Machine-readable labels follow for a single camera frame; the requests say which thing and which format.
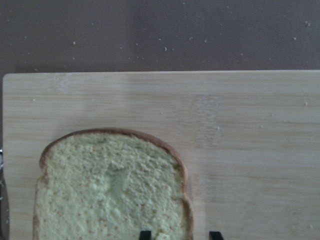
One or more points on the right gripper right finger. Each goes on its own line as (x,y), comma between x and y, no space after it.
(215,235)

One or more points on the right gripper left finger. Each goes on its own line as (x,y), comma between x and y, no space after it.
(145,235)

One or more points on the bread slice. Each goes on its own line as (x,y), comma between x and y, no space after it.
(111,184)

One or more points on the wooden cutting board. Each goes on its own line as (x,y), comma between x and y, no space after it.
(250,140)

